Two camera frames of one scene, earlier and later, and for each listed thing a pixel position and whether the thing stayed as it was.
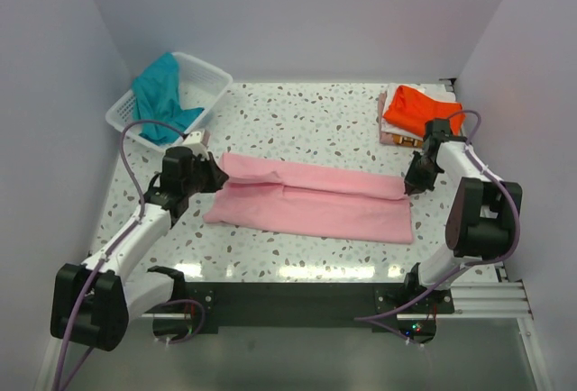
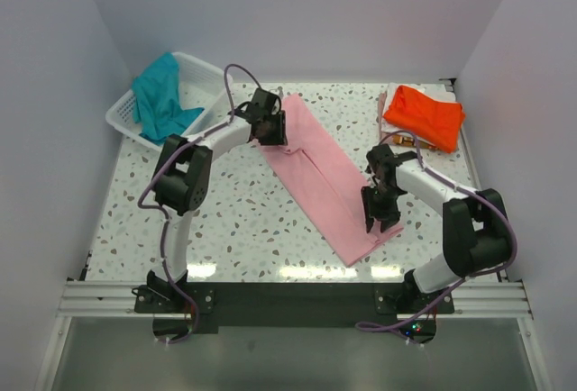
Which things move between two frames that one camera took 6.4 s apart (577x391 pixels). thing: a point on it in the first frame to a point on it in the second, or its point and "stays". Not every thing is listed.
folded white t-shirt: (436, 90) stays
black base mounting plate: (317, 304) stays
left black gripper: (217, 177) to (279, 137)
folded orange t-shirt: (412, 107) stays
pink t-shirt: (311, 199) to (324, 184)
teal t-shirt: (156, 97) stays
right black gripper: (413, 184) to (388, 217)
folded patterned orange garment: (400, 140) stays
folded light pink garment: (385, 138) stays
